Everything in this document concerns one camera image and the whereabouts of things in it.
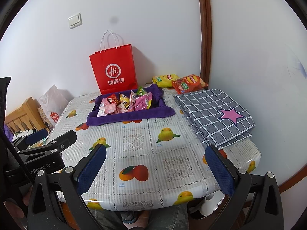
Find person's camouflage trousers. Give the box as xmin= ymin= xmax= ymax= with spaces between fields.
xmin=91 ymin=204 xmax=190 ymax=230

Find pink snack packet silver strip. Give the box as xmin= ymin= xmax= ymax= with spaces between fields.
xmin=97 ymin=98 xmax=116 ymax=117

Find red chips bag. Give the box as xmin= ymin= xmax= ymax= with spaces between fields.
xmin=171 ymin=75 xmax=209 ymax=94

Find person's left hand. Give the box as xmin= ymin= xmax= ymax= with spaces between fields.
xmin=3 ymin=193 xmax=31 ymax=230

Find brown door frame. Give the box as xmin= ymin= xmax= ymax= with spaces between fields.
xmin=196 ymin=0 xmax=214 ymax=90

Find white plastic bag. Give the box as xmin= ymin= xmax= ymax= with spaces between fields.
xmin=38 ymin=84 xmax=75 ymax=125

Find yellow triangular snack packet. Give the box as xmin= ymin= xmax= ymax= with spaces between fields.
xmin=119 ymin=93 xmax=130 ymax=106

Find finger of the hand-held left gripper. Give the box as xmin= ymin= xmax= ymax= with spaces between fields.
xmin=43 ymin=131 xmax=77 ymax=152
xmin=26 ymin=128 xmax=48 ymax=145

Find patterned paper bag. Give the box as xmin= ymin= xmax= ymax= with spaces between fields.
xmin=37 ymin=107 xmax=52 ymax=131

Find white light switch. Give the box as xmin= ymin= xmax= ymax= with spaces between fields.
xmin=68 ymin=13 xmax=83 ymax=30

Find large pink snack packet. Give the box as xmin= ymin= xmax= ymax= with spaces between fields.
xmin=134 ymin=93 xmax=153 ymax=111

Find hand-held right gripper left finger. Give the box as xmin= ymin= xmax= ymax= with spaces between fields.
xmin=27 ymin=144 xmax=107 ymax=230

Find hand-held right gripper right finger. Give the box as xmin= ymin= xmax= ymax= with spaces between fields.
xmin=205 ymin=144 xmax=283 ymax=230

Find purple towel tray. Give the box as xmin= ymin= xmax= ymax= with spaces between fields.
xmin=86 ymin=84 xmax=175 ymax=127

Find white plastic object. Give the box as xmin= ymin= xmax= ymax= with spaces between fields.
xmin=199 ymin=192 xmax=226 ymax=217

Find grey checked cloth pink star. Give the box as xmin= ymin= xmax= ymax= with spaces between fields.
xmin=173 ymin=89 xmax=256 ymax=149

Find red paper bag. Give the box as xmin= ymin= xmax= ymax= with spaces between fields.
xmin=89 ymin=30 xmax=138 ymax=95

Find wooden chair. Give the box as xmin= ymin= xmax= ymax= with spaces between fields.
xmin=5 ymin=97 xmax=48 ymax=135

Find yellow chips bag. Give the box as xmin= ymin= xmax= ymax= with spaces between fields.
xmin=152 ymin=74 xmax=179 ymax=88

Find fruit print tablecloth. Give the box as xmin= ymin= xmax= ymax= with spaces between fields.
xmin=45 ymin=86 xmax=262 ymax=211

